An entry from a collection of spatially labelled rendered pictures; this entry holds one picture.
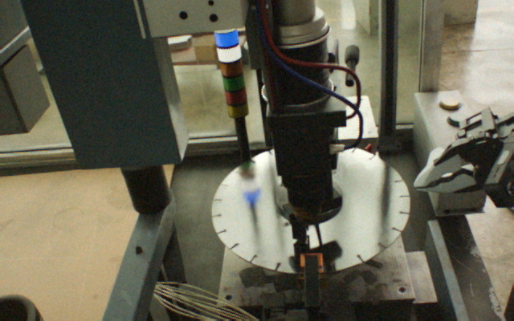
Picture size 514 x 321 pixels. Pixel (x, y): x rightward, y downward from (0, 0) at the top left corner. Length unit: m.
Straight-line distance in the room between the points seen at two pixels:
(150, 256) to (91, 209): 0.63
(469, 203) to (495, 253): 1.03
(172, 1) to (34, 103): 0.27
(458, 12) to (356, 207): 3.47
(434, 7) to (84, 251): 0.95
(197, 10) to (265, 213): 0.48
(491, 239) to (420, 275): 1.30
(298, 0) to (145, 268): 0.37
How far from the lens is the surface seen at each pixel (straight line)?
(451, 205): 1.11
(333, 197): 0.74
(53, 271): 1.15
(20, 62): 0.62
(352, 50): 0.69
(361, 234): 0.78
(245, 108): 1.05
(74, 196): 1.34
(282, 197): 0.84
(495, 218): 2.29
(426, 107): 1.20
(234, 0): 0.41
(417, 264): 0.92
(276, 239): 0.78
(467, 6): 4.22
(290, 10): 0.48
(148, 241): 0.68
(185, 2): 0.42
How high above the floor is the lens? 1.49
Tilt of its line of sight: 34 degrees down
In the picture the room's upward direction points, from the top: 8 degrees counter-clockwise
